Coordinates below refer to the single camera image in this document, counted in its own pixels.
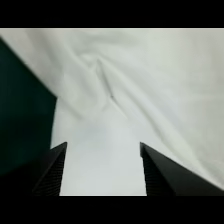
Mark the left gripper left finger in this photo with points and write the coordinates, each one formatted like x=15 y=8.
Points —
x=53 y=175

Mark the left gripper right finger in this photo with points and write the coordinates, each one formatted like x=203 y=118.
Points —
x=170 y=180

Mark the white garment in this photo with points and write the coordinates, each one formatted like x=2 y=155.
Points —
x=140 y=86

